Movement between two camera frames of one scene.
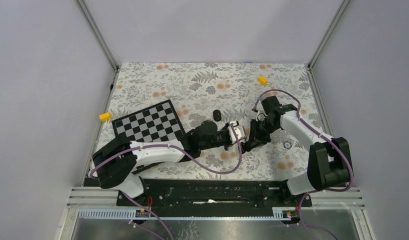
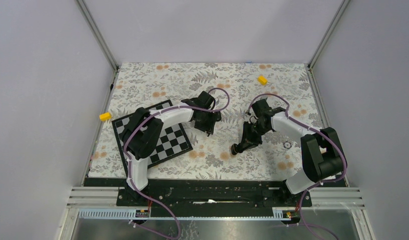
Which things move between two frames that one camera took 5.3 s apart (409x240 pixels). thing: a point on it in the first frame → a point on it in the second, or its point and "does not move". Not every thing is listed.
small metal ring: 287,144 does not move
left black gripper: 226,147 → 209,127
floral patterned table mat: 231,92 does not move
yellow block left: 104,116 does not move
